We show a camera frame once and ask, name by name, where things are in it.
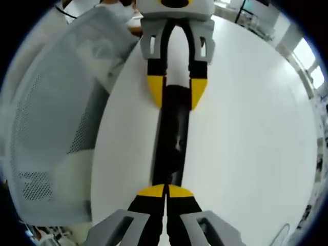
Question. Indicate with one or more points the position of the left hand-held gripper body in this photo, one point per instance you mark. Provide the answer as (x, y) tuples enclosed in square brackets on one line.
[(176, 11)]

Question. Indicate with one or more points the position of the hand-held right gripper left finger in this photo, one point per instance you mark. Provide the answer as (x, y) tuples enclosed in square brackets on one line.
[(151, 207)]

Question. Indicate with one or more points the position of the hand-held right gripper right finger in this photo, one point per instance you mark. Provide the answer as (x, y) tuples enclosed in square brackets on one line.
[(182, 207)]

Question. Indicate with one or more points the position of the black remote control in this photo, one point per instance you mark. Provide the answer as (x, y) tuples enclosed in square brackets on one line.
[(171, 128)]

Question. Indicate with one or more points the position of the white mesh office chair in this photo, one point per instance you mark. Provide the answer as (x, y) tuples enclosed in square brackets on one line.
[(59, 115)]

